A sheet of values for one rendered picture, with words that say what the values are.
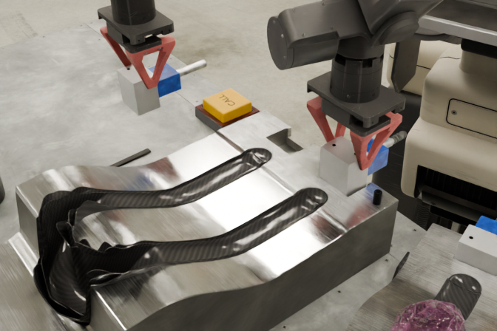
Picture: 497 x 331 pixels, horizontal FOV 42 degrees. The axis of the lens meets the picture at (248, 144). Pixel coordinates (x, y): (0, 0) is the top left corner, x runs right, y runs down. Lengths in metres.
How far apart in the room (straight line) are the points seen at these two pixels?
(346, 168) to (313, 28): 0.20
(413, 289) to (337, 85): 0.24
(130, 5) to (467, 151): 0.57
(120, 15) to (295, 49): 0.29
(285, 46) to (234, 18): 2.70
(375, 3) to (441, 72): 0.47
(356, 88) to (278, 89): 2.03
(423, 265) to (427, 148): 0.34
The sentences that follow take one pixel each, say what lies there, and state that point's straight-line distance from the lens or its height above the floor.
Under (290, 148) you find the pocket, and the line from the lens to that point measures 0.92.
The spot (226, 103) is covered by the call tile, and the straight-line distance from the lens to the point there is 1.07.
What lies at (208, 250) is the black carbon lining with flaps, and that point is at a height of 0.89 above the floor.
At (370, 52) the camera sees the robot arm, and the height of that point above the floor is 1.08.
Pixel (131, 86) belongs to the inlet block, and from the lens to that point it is 0.91.
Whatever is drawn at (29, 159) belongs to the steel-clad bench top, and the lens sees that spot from 1.06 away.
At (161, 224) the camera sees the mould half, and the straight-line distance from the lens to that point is 0.74.
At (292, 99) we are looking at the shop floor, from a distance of 2.68.
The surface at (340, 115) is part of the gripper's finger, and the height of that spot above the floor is 1.00.
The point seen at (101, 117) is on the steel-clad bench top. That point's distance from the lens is 1.13.
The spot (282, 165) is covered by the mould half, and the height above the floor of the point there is 0.89.
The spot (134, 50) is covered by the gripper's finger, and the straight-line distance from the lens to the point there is 0.85.
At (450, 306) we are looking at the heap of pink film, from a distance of 0.70.
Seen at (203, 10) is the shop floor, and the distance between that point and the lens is 3.46.
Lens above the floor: 1.41
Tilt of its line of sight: 36 degrees down
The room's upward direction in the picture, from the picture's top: straight up
